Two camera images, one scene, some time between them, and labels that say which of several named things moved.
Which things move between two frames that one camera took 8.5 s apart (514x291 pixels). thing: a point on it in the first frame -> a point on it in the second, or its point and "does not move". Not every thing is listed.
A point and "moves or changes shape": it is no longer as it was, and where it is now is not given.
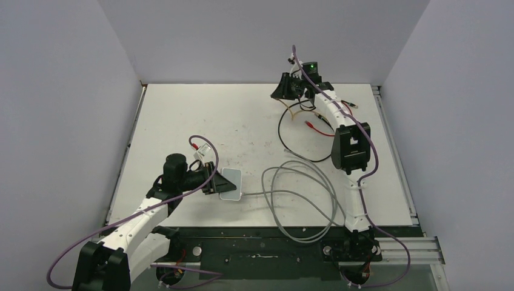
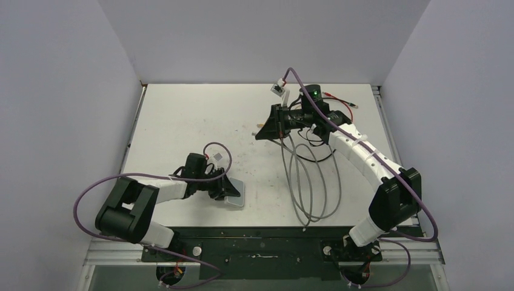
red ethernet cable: x=311 y=125 moves or changes shape
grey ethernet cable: x=290 y=237 -> x=308 y=180
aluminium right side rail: x=379 y=98 does not move
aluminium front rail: x=392 y=251 does not move
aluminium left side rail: x=130 y=131 does not move
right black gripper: x=282 y=91 -> x=275 y=127
